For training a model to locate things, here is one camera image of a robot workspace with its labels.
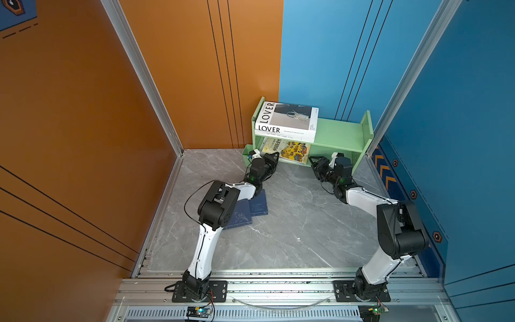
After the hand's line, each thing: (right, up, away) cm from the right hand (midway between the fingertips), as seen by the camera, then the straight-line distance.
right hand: (307, 160), depth 91 cm
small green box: (-30, +5, +16) cm, 35 cm away
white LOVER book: (-10, +17, -4) cm, 20 cm away
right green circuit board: (+20, -53, -21) cm, 61 cm away
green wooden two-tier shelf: (+18, +10, -1) cm, 20 cm away
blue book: (-22, -21, +5) cm, 31 cm away
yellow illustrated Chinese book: (-6, +5, +10) cm, 13 cm away
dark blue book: (-31, -25, +1) cm, 40 cm away
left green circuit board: (-43, -55, -20) cm, 73 cm away
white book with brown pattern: (-1, +10, -7) cm, 12 cm away
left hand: (-11, +5, +5) cm, 13 cm away
